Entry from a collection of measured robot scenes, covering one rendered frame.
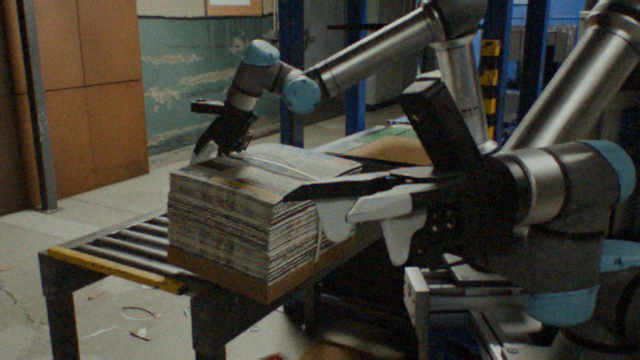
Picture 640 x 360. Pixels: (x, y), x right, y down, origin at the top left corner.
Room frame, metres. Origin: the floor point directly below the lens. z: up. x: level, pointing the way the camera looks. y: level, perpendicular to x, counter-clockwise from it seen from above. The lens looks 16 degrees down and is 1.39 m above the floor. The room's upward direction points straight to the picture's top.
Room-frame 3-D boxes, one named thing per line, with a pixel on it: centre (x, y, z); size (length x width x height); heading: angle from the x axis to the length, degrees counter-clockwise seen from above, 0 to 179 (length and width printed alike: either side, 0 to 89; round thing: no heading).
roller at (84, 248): (1.39, 0.41, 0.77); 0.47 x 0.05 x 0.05; 59
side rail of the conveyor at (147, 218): (2.02, 0.32, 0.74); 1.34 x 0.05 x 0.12; 149
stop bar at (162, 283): (1.33, 0.46, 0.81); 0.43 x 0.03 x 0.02; 59
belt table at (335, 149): (2.76, -0.42, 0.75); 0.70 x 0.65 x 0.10; 149
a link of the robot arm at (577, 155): (0.63, -0.27, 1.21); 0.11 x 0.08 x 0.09; 118
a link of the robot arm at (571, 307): (0.64, -0.26, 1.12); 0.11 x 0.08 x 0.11; 28
